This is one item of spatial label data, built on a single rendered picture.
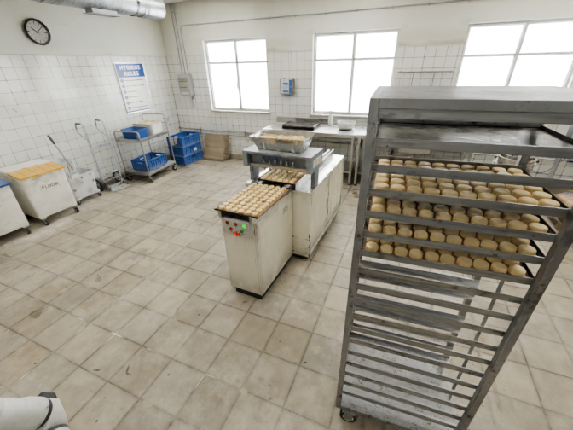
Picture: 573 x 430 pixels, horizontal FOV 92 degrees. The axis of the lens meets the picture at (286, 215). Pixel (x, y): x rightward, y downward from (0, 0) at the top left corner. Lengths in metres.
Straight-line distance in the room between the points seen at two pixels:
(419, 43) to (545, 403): 4.54
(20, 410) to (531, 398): 2.56
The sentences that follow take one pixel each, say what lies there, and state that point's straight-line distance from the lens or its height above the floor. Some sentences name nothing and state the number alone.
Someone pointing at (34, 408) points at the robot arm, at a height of 1.21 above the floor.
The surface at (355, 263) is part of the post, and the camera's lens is 1.18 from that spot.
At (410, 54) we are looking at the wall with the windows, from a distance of 5.37.
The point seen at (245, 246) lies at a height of 0.60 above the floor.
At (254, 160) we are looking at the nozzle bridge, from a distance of 2.89.
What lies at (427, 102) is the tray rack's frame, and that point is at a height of 1.81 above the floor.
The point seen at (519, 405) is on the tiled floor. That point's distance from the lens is 2.57.
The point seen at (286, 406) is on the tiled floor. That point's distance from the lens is 2.15.
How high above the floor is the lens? 1.92
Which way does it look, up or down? 29 degrees down
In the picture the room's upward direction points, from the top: 1 degrees counter-clockwise
